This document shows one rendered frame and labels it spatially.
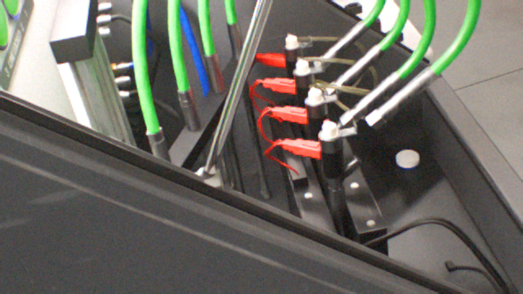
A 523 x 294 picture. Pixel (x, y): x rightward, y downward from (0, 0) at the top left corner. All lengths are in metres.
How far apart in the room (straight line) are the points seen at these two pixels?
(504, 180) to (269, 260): 0.59
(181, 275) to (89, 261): 0.06
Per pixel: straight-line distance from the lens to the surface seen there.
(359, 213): 0.89
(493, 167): 1.01
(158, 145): 0.78
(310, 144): 0.84
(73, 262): 0.43
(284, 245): 0.43
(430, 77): 0.81
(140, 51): 0.73
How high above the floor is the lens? 1.58
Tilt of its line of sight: 36 degrees down
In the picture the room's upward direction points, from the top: 11 degrees counter-clockwise
